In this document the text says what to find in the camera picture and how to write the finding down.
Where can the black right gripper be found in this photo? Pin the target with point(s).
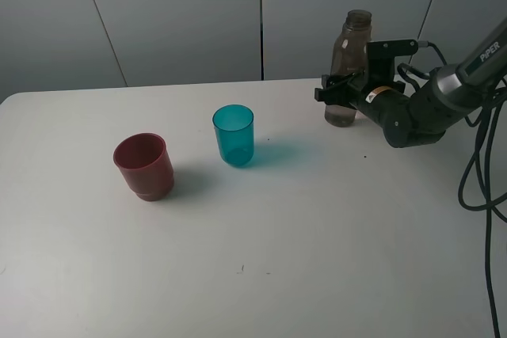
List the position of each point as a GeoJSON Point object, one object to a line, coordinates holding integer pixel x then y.
{"type": "Point", "coordinates": [376, 100]}

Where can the smoky transparent plastic bottle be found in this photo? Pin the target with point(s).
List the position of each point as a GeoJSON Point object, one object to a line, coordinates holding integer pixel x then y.
{"type": "Point", "coordinates": [349, 56]}

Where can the teal translucent plastic cup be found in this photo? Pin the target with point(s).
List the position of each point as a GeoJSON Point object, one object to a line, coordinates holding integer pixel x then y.
{"type": "Point", "coordinates": [234, 131]}

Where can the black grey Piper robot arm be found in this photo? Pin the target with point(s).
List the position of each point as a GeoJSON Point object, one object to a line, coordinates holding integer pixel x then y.
{"type": "Point", "coordinates": [450, 92]}

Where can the red plastic cup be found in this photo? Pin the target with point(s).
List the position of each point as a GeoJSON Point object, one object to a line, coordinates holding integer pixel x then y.
{"type": "Point", "coordinates": [145, 165]}

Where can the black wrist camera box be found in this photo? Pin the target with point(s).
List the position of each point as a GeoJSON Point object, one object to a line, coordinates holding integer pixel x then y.
{"type": "Point", "coordinates": [381, 55]}

